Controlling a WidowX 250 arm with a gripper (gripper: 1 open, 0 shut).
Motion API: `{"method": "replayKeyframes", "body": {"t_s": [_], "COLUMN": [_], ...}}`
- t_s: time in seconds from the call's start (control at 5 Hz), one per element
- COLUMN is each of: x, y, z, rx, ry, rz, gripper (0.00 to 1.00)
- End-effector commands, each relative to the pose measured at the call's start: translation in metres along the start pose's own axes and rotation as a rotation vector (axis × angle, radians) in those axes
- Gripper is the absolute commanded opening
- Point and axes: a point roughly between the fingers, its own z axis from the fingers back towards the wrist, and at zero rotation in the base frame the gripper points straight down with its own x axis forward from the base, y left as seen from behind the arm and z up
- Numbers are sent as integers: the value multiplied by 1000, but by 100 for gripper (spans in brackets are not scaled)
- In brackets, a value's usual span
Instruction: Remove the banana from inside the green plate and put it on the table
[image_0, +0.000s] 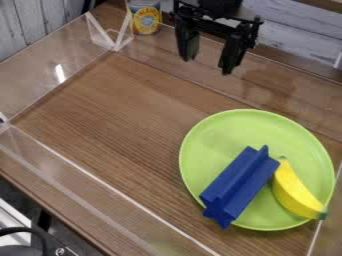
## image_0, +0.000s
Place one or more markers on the green plate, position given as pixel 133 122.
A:
pixel 217 138

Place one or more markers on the blue star-shaped block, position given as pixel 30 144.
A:
pixel 231 191

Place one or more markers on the yellow blue labelled can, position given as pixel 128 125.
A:
pixel 145 12

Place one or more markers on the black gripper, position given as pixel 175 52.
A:
pixel 215 16

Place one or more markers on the clear acrylic barrier wall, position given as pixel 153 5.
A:
pixel 99 103

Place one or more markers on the yellow toy banana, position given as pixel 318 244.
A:
pixel 292 194

